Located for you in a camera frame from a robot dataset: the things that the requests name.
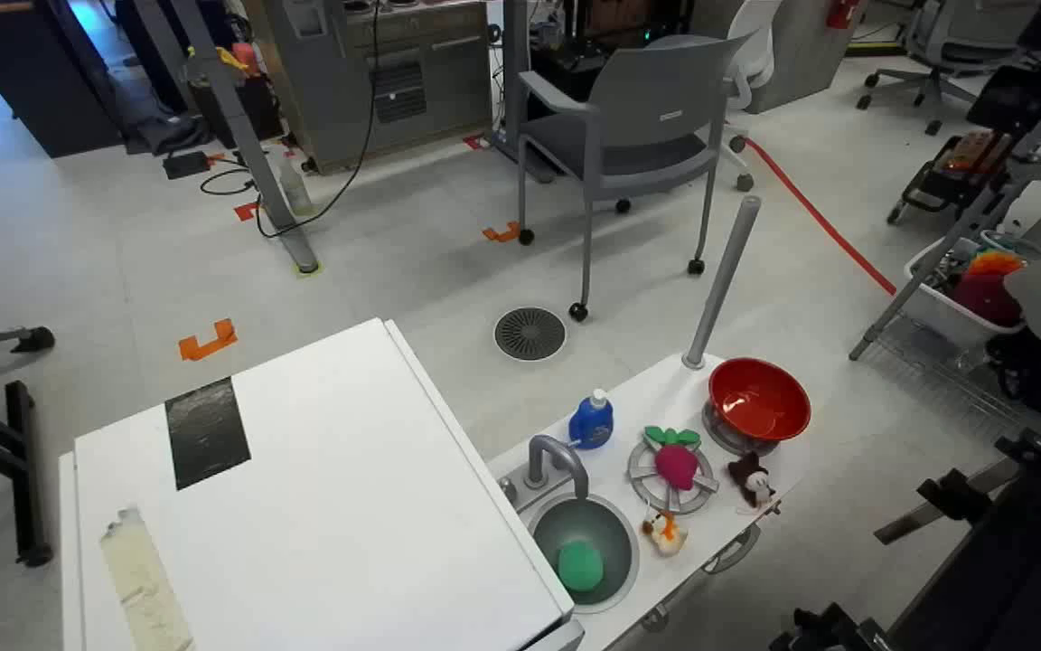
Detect blue bottle with white cap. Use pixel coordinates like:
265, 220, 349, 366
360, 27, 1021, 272
564, 387, 619, 452

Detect round floor drain cover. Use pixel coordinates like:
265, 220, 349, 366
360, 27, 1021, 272
491, 301, 571, 366

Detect white toy kitchen counter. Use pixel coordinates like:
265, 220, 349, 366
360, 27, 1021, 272
483, 349, 793, 651

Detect grey toy stove burner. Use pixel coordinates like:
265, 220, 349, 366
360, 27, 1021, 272
621, 426, 724, 522
702, 403, 793, 459

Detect grey pole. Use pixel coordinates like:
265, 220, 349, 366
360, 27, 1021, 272
678, 192, 765, 374

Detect pink plush radish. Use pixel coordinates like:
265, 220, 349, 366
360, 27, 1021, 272
638, 425, 709, 496

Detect grey toy sink basin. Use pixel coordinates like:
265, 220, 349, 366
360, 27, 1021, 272
526, 492, 643, 613

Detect green ball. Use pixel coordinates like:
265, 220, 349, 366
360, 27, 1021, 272
550, 536, 611, 596

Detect small orange white toy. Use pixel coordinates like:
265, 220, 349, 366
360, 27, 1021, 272
638, 506, 689, 561

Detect red plastic bowl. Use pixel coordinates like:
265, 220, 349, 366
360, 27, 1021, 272
705, 355, 818, 449

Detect grey chair on casters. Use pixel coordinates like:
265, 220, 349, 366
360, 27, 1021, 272
508, 31, 747, 325

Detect brown and white plush toy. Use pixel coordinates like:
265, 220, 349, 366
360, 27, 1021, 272
724, 449, 779, 510

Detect grey metal cabinet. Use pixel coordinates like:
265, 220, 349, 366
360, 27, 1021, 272
239, 0, 499, 176

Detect black rectangular panel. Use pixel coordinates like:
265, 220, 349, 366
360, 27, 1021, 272
158, 374, 258, 496

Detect black power brick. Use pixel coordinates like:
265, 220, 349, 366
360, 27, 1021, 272
158, 146, 217, 186

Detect white bin with colourful items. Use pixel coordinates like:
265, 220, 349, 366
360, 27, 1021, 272
900, 227, 1033, 355

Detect black hand cart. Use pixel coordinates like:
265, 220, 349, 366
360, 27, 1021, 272
880, 123, 1033, 233

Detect office chair with star base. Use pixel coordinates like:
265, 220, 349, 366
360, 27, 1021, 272
853, 0, 1033, 137

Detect black tripod stand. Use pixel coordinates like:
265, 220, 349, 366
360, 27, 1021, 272
0, 291, 61, 571

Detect black floor cable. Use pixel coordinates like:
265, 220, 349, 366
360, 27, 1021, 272
195, 0, 388, 240

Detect red hose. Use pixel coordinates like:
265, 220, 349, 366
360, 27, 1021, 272
727, 132, 905, 301

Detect grey metal frame leg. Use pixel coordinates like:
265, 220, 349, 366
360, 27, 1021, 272
130, 0, 325, 278

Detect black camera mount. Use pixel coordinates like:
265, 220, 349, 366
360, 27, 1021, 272
771, 408, 1041, 651

